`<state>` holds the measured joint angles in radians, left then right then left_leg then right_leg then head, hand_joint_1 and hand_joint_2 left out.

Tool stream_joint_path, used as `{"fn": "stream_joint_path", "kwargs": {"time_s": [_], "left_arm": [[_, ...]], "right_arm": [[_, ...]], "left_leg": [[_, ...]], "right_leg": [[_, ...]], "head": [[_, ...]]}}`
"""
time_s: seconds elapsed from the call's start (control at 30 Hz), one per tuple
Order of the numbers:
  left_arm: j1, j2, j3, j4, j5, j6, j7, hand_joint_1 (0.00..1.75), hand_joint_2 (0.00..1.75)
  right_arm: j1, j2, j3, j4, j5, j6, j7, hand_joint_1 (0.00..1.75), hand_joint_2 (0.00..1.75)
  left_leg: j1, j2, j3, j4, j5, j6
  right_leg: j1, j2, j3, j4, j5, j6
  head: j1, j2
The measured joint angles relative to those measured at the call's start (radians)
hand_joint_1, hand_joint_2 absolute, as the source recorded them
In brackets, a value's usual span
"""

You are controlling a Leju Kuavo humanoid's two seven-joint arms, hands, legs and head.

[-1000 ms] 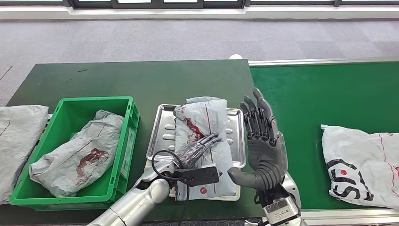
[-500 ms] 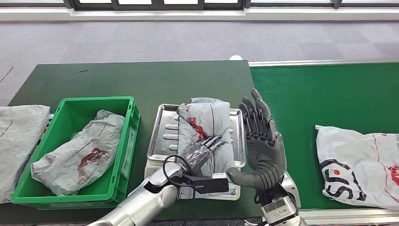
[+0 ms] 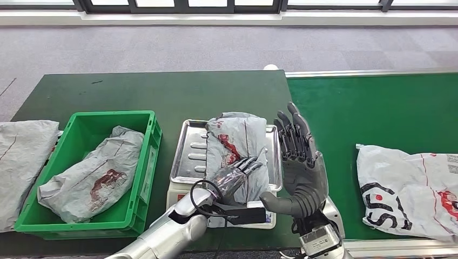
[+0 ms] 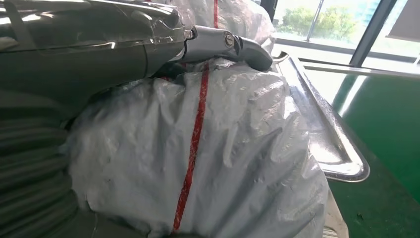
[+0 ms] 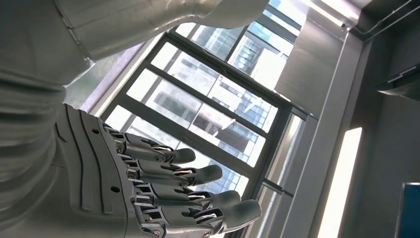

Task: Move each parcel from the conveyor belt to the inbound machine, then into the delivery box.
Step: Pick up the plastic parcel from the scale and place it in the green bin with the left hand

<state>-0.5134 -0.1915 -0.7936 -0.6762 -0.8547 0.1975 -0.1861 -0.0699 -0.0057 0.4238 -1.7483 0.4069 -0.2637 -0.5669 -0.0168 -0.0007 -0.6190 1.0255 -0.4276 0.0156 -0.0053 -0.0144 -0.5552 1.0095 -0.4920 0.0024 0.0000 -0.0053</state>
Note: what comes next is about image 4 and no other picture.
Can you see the aluminium conveyor frame rail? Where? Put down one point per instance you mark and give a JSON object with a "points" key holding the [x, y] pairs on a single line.
{"points": [[361, 69]]}

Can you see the grey parcel bag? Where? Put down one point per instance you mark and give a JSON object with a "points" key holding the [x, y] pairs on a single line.
{"points": [[246, 148]]}

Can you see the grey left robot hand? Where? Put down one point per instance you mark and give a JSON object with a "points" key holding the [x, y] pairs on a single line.
{"points": [[82, 49]]}

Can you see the black window frame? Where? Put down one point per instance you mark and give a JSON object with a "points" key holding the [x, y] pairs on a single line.
{"points": [[372, 33]]}

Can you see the green conveyor belt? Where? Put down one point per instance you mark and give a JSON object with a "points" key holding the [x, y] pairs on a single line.
{"points": [[393, 131]]}

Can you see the white window sill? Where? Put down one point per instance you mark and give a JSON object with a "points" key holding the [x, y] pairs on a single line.
{"points": [[328, 49]]}

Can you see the steel scale tray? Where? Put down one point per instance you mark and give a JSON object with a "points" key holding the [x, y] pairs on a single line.
{"points": [[328, 148]]}

